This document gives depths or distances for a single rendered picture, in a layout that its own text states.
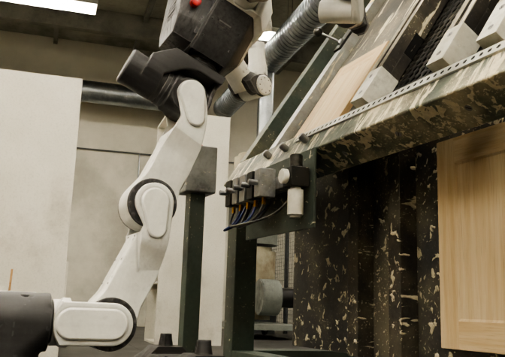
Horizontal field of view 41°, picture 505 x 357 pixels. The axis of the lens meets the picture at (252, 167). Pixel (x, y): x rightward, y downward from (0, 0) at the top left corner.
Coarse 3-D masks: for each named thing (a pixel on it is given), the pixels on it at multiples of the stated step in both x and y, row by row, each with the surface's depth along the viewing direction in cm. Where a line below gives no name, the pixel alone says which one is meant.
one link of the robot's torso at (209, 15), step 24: (168, 0) 219; (192, 0) 199; (216, 0) 202; (240, 0) 203; (168, 24) 208; (192, 24) 201; (216, 24) 202; (240, 24) 205; (264, 24) 209; (168, 48) 211; (192, 48) 207; (216, 48) 202; (240, 48) 206
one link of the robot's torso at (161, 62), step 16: (176, 48) 201; (128, 64) 195; (144, 64) 197; (160, 64) 198; (176, 64) 200; (192, 64) 202; (128, 80) 197; (144, 80) 197; (160, 80) 198; (208, 80) 210; (224, 80) 205; (144, 96) 201; (160, 96) 199; (208, 96) 207
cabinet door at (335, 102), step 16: (384, 48) 224; (352, 64) 242; (368, 64) 225; (336, 80) 245; (352, 80) 228; (336, 96) 232; (352, 96) 215; (320, 112) 235; (336, 112) 217; (304, 128) 236
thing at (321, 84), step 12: (384, 0) 277; (372, 12) 273; (360, 36) 269; (348, 48) 265; (336, 60) 262; (324, 72) 260; (336, 72) 261; (324, 84) 258; (312, 96) 255; (300, 108) 252; (312, 108) 254; (300, 120) 250; (288, 132) 248; (276, 144) 245
